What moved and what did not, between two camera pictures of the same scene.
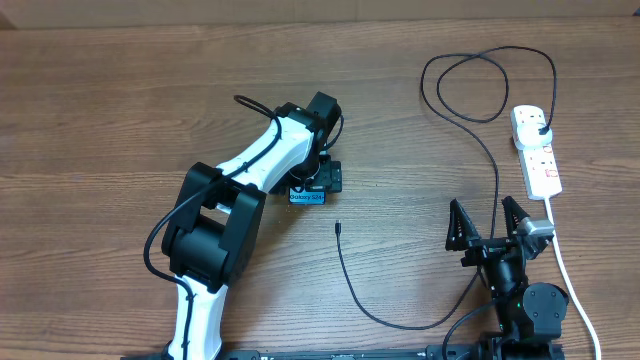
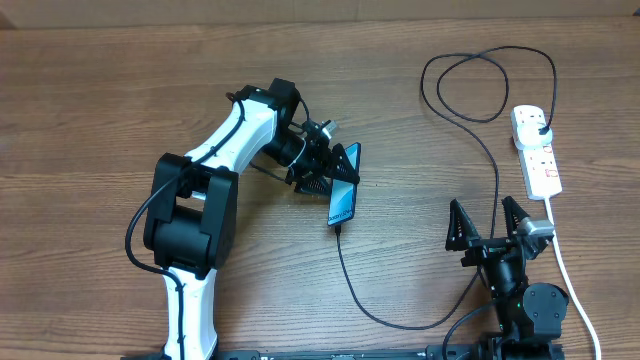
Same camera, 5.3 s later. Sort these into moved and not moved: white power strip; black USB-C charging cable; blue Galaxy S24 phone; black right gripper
Moved: blue Galaxy S24 phone
Not moved: white power strip; black right gripper; black USB-C charging cable
